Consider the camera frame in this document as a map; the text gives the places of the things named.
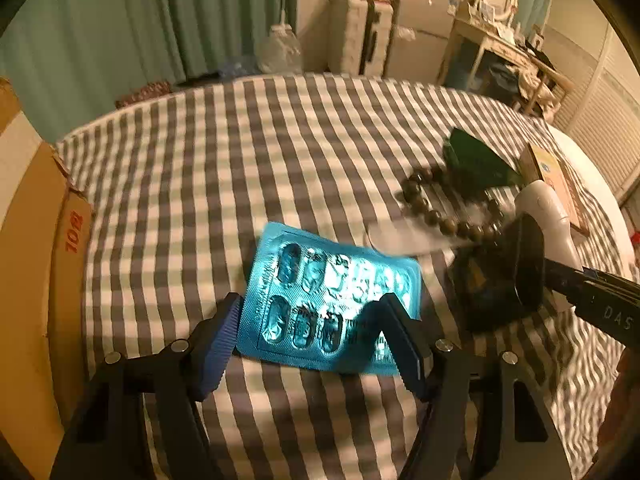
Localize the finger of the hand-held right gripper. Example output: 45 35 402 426
542 257 640 348

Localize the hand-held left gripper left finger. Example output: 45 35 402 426
50 292 246 480

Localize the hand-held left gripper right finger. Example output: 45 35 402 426
377 292 573 480

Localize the teal blister pack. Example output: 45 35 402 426
234 221 423 377

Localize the brown cardboard box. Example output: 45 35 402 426
0 77 93 461

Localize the white handheld device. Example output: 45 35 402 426
515 180 583 311

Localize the clear plastic packet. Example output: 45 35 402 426
365 212 481 256

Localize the tan carton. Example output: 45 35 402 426
520 142 591 236

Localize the dark green packet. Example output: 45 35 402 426
442 127 523 188

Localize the white louvred door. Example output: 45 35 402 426
550 35 640 201

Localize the grey checked bed sheet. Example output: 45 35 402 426
55 74 631 480

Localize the brown patterned bag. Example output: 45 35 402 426
116 80 173 110

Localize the white vanity table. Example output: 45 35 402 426
437 7 576 121

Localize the blue-tinted water jug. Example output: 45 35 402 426
217 57 258 80

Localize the large clear water jug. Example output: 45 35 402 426
257 22 303 76

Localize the white suitcase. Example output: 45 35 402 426
327 0 396 78

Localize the wide green curtain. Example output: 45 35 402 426
0 0 301 106

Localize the dark bead bracelet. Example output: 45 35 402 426
397 167 506 241

